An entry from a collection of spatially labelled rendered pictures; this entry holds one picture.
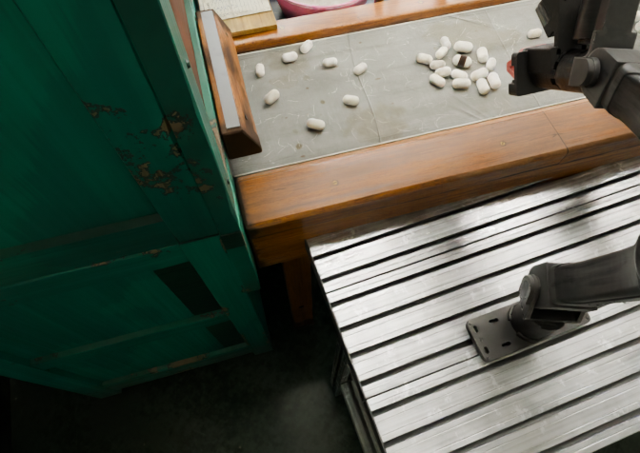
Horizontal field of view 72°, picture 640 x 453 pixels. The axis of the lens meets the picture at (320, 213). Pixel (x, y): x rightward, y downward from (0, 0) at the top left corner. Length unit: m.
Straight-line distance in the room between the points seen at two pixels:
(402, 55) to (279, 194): 0.43
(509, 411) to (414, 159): 0.43
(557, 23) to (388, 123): 0.32
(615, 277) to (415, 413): 0.35
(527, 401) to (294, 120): 0.62
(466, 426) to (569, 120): 0.57
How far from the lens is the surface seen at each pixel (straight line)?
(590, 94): 0.64
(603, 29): 0.68
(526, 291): 0.72
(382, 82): 0.95
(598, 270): 0.61
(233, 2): 1.07
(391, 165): 0.79
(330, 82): 0.94
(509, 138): 0.88
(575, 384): 0.85
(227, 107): 0.74
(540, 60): 0.75
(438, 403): 0.76
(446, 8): 1.11
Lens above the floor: 1.41
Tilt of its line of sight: 62 degrees down
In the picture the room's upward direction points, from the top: straight up
